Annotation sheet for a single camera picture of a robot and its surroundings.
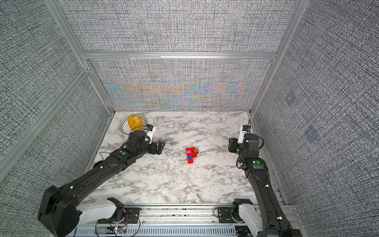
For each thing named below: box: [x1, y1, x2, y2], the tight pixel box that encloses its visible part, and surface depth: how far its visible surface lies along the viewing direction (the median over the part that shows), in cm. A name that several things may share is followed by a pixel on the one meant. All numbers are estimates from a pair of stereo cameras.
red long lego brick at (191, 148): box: [185, 147, 196, 154], surface depth 98 cm
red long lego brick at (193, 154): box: [186, 152, 197, 158], surface depth 95 cm
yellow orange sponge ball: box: [127, 114, 144, 132], surface depth 106 cm
